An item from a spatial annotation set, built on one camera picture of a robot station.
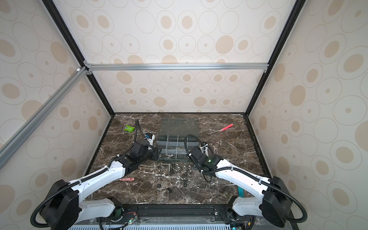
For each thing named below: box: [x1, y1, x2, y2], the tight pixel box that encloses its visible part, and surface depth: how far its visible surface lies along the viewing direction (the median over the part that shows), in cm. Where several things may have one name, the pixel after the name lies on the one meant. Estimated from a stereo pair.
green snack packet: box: [123, 124, 136, 133], surface depth 111 cm
